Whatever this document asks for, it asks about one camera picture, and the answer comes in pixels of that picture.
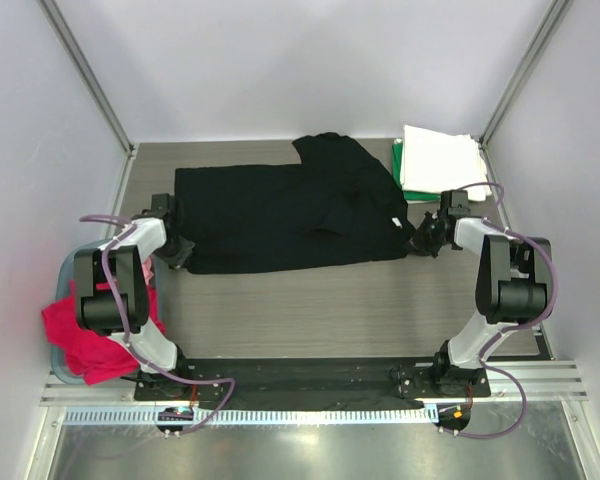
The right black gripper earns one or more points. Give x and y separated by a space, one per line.
418 245

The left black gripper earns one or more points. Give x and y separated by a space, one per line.
177 260

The black t-shirt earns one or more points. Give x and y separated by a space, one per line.
339 205

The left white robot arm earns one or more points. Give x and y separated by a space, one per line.
110 291

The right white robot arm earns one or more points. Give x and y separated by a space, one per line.
516 289

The pink t-shirt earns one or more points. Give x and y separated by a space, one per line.
148 272

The folded green t-shirt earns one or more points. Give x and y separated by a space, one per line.
398 169

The blue plastic basket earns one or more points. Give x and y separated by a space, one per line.
59 366

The red t-shirt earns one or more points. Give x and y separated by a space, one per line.
94 358

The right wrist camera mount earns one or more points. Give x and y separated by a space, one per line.
454 204

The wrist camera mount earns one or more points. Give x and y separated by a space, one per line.
454 204
163 206

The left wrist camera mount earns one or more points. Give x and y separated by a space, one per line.
163 206

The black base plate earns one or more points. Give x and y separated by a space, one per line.
321 383

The aluminium rail bracket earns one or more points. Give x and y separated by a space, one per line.
550 380

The right aluminium frame post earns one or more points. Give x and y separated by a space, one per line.
549 24

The aluminium frame post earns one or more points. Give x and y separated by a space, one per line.
80 62
549 24

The slotted cable duct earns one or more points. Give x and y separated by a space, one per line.
164 416

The left aluminium frame post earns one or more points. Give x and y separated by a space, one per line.
80 62

